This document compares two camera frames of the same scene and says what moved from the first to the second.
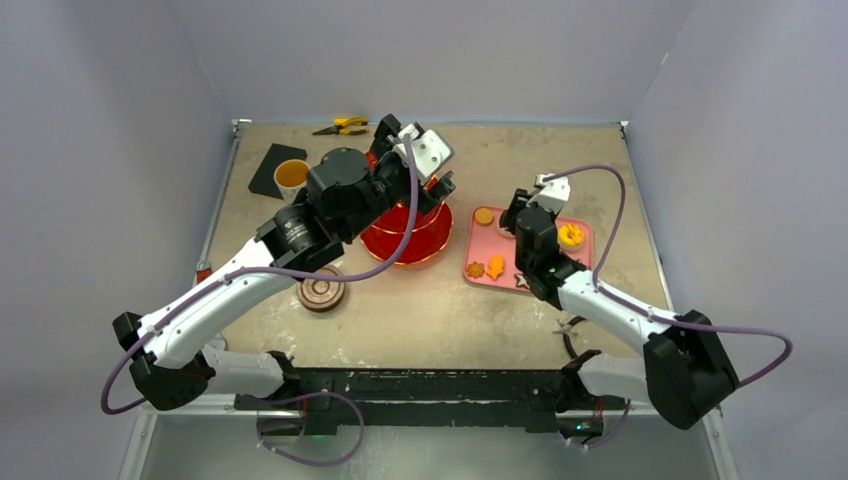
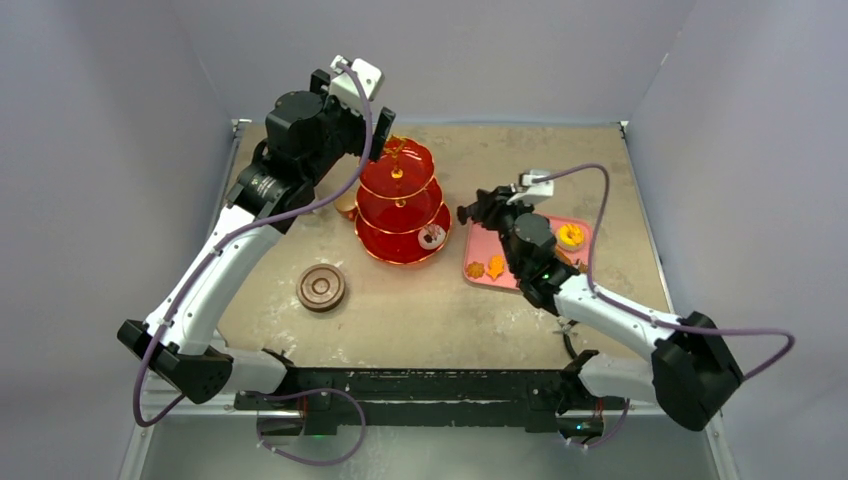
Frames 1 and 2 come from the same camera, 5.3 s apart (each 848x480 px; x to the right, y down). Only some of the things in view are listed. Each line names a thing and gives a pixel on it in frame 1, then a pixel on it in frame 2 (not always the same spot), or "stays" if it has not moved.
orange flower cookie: x=475 y=270 stays
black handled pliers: x=566 y=330 stays
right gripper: x=516 y=206 to x=481 y=207
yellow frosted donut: x=571 y=235 stays
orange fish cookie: x=496 y=266 stays
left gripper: x=385 y=142 to x=332 y=103
